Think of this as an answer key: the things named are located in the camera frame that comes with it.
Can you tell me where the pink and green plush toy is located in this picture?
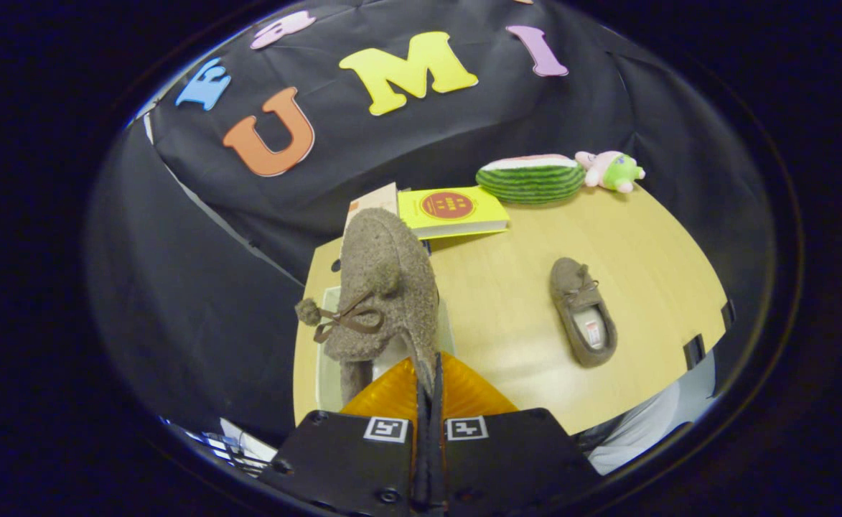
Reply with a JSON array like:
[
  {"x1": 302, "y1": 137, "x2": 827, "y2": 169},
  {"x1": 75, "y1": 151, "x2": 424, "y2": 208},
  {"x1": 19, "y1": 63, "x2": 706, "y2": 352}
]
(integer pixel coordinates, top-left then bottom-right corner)
[{"x1": 575, "y1": 149, "x2": 646, "y2": 194}]

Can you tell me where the watermelon slice plush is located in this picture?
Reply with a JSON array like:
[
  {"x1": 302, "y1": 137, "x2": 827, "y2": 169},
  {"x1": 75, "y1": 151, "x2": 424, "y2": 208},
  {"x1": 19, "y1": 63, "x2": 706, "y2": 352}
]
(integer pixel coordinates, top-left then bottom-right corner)
[{"x1": 475, "y1": 154, "x2": 586, "y2": 205}]

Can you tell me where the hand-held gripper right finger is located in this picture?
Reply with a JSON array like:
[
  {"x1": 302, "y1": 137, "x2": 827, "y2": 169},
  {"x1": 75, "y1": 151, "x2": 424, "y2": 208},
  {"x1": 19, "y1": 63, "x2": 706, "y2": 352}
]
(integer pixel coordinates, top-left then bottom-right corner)
[{"x1": 431, "y1": 352, "x2": 602, "y2": 514}]

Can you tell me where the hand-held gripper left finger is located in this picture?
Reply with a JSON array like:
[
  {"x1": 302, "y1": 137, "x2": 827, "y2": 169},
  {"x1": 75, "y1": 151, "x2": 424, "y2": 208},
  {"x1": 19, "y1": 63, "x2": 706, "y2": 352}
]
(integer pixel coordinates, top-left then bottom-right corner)
[{"x1": 259, "y1": 357, "x2": 429, "y2": 514}]

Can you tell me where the yellow book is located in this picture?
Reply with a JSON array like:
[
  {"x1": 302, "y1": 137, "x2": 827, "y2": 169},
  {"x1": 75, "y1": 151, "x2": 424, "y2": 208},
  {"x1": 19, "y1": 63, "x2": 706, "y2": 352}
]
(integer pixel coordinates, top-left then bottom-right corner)
[{"x1": 397, "y1": 186, "x2": 511, "y2": 241}]

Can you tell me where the brown fuzzy shoe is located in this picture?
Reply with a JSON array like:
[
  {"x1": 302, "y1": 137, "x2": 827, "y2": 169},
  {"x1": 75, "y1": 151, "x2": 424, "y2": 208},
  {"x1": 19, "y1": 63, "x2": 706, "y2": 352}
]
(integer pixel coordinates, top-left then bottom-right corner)
[
  {"x1": 294, "y1": 208, "x2": 441, "y2": 406},
  {"x1": 550, "y1": 257, "x2": 619, "y2": 369}
]

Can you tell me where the beige book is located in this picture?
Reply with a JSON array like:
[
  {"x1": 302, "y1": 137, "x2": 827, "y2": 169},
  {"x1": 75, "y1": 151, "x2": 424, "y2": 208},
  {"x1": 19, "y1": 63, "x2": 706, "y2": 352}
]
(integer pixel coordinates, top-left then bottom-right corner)
[{"x1": 344, "y1": 182, "x2": 400, "y2": 230}]

